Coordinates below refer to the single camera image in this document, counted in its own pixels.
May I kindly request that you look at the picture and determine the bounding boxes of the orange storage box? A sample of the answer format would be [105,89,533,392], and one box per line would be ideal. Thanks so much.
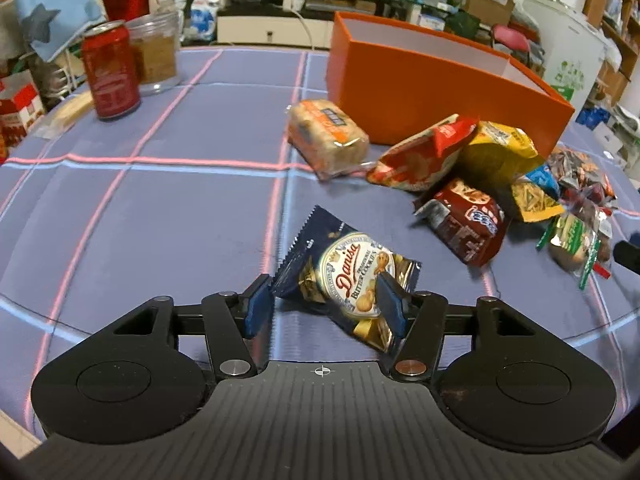
[326,12,574,156]

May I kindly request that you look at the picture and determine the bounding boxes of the brown chocolate cookie bag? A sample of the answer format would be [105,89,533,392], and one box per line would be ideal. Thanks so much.
[414,177,510,268]

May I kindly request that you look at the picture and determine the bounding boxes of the Danisa butter cookies bag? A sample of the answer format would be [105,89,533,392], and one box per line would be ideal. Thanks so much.
[272,206,421,352]

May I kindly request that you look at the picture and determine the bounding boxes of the blue snack bag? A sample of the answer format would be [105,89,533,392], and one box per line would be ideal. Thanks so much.
[525,164,561,200]

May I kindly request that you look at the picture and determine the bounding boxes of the green striped snack bag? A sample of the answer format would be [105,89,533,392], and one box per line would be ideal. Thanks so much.
[536,208,613,289]

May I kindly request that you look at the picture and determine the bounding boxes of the white tv cabinet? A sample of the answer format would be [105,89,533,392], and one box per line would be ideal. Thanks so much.
[217,14,333,50]

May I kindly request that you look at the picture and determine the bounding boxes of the blue plaid tablecloth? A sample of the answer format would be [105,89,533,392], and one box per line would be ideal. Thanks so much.
[1,48,639,434]

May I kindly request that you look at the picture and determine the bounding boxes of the red soda can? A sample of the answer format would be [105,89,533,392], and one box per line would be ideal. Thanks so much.
[81,21,141,120]

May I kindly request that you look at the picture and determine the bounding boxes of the wooden bookshelf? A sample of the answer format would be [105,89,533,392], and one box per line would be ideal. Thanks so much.
[582,0,639,104]

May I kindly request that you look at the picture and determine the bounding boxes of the flat cracker packet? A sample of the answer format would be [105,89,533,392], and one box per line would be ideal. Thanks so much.
[29,91,94,140]

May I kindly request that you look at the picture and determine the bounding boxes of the white mini fridge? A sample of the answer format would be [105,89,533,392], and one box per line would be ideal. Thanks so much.
[523,0,608,116]

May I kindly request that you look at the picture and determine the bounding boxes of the red orange snack bag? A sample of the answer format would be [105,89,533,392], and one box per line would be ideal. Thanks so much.
[367,114,480,192]

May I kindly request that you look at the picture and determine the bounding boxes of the clear glass jar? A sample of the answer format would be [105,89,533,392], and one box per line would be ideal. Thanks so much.
[126,11,180,96]

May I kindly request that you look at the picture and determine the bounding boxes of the yellow pretzel snack bag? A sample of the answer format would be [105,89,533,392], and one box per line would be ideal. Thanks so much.
[511,179,565,223]

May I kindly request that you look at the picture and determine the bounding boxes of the mixed nuts clear bag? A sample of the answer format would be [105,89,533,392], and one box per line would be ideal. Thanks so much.
[547,146,617,206]

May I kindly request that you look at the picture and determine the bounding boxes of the red folding chair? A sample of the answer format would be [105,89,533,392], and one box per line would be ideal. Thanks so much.
[491,24,530,53]

